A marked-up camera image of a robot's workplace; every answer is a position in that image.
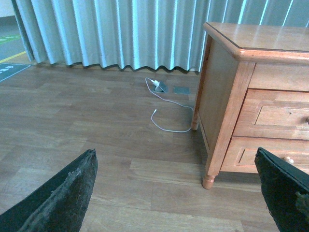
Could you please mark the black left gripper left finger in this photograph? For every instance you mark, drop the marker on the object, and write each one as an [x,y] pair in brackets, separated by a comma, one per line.
[60,204]

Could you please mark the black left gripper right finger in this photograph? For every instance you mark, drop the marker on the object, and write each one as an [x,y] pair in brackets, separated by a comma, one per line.
[285,189]

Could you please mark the wooden top drawer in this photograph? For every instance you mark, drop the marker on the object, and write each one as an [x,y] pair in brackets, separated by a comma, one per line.
[274,114]

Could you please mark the bottom drawer wooden knob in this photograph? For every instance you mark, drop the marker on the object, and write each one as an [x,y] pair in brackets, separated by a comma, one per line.
[289,160]

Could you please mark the wooden nightstand cabinet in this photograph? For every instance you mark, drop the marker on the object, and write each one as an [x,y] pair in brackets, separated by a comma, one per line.
[239,57]

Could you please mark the dark floor sign mat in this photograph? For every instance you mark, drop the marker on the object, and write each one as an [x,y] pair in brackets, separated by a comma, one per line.
[9,69]

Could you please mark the closed metal floor socket plate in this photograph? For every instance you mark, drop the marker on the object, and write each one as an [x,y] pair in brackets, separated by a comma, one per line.
[181,90]

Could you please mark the open metal floor socket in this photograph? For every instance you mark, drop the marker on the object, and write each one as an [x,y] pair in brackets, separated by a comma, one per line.
[160,88]

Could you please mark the grey pleated curtain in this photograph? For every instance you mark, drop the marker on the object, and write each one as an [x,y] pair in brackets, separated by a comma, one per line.
[139,33]

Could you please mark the white wall plug adapter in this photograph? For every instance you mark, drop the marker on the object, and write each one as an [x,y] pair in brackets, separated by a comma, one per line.
[156,83]

